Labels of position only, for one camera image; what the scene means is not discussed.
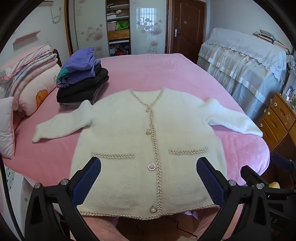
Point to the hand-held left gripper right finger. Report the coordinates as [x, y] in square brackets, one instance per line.
[209, 182]

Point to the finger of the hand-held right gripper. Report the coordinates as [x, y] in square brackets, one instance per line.
[281, 160]
[251, 175]

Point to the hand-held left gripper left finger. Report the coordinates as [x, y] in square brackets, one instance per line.
[89, 178]

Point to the white fuzzy cardigan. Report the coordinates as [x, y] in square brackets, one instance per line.
[148, 148]

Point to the wooden dresser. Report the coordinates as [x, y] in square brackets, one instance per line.
[275, 120]

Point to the bottles on dresser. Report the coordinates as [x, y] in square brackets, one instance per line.
[291, 92]

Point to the black folded garments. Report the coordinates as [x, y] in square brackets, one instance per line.
[81, 89]

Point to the pink pillow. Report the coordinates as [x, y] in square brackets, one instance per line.
[5, 129]

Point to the lace-covered furniture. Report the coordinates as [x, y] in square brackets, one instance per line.
[242, 67]

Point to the pillow with orange print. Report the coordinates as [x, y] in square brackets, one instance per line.
[34, 92]

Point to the pink bed blanket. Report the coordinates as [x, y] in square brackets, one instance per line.
[185, 76]

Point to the purple folded garment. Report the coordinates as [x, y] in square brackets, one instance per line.
[79, 63]

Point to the stack of books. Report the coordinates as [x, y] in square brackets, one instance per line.
[268, 38]

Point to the dark wooden headboard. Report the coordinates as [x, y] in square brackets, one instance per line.
[58, 58]

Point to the striped folded quilt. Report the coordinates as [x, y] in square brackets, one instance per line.
[30, 67]

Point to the wooden wardrobe drawer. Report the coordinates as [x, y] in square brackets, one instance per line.
[119, 34]

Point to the floral glass wardrobe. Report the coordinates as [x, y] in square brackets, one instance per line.
[92, 25]

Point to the green bag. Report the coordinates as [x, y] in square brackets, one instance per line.
[122, 25]

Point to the brown wooden door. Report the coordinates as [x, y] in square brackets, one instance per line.
[188, 25]

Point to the pink wall shelf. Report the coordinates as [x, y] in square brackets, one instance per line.
[26, 37]

